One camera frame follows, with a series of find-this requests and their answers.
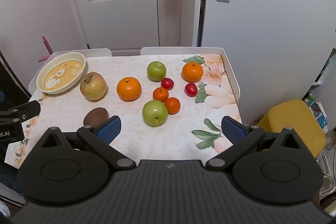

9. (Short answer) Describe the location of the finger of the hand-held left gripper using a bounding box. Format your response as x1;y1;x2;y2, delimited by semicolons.
0;100;42;123

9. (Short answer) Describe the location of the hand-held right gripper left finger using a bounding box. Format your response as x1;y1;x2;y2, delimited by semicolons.
39;115;136;170

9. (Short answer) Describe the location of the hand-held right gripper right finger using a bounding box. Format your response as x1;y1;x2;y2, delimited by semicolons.
205;116;302;171

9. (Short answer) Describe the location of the brown kiwi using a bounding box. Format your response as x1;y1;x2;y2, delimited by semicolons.
83;107;109;127

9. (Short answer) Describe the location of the large orange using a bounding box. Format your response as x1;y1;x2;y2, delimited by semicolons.
117;77;141;101
182;62;204;82

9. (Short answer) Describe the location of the large yellow-brown apple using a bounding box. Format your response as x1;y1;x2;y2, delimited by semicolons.
80;72;107;101

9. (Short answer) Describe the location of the green apple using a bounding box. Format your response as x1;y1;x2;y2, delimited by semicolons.
142;100;168;126
147;61;167;81

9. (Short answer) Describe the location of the cream bowl with bear print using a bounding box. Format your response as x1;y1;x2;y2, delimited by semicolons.
36;52;87;95

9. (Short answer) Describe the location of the small tangerine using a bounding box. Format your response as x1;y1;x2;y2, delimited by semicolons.
164;97;181;115
153;88;169;103

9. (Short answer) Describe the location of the red cherry tomato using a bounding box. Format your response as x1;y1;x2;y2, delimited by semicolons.
184;83;198;97
161;77;175;90

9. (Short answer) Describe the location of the floral tablecloth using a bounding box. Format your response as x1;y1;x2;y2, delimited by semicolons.
5;53;243;169

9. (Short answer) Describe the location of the yellow stool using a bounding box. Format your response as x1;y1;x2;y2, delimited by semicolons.
256;99;327;159

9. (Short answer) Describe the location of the blue patterned box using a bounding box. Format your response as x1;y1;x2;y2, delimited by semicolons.
308;97;328;132

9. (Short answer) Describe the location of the white cabinet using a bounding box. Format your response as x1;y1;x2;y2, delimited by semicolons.
193;0;336;125

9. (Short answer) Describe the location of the white panel door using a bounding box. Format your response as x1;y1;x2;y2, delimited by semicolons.
62;0;181;50

